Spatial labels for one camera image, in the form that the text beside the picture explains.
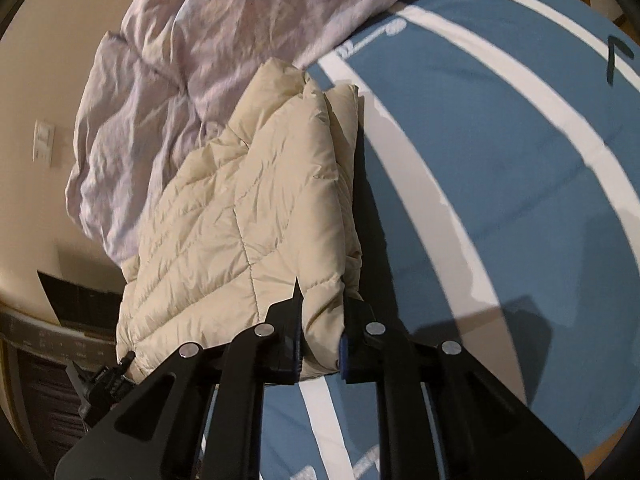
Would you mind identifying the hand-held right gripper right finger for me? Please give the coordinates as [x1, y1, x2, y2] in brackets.
[338, 294, 584, 480]

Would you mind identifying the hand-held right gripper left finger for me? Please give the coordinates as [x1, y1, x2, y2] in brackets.
[54, 276, 304, 480]

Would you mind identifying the black television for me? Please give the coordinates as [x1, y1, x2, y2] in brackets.
[37, 270, 123, 330]

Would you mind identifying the bed with blue striped sheet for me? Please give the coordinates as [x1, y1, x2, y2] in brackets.
[200, 0, 640, 480]

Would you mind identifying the lilac floral duvet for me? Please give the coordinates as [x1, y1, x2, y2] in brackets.
[65, 0, 504, 267]

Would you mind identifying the beige puffer jacket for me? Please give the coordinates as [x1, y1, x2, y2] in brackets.
[116, 57, 364, 386]

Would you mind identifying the television cabinet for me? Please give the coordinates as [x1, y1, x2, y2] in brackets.
[0, 310, 123, 463]

